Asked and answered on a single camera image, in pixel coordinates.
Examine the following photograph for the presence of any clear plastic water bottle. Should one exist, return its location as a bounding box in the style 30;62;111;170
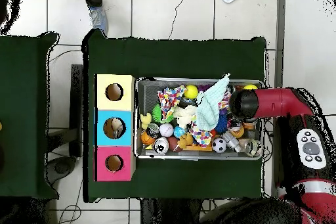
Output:
111;122;125;139

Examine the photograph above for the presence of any clear mesh bin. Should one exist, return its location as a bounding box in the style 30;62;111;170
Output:
135;77;264;161

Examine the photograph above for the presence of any wooden box with three holes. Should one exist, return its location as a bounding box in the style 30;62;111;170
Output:
94;74;137;183

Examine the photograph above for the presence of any colourful dotted cloth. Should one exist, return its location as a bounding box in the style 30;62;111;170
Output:
156;84;188;122

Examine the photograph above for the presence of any brown plush bear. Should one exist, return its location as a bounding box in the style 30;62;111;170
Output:
177;132;194;149

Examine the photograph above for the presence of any silver drink can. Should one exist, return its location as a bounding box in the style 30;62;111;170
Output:
153;136;170;154

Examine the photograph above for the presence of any mint green knitted cloth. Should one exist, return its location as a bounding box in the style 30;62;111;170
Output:
195;73;231;132

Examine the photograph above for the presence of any dark green tablecloth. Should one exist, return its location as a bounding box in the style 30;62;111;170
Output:
83;28;267;204

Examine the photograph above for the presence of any black and white soccer ball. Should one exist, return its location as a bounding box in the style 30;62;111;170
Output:
211;137;227;154

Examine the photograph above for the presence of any silver plastic toy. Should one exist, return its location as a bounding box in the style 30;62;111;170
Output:
221;129;242;154

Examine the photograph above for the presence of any person's foot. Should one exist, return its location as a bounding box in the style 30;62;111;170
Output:
77;0;109;35

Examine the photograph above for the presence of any green covered side table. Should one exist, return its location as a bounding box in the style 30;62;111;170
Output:
0;32;60;200

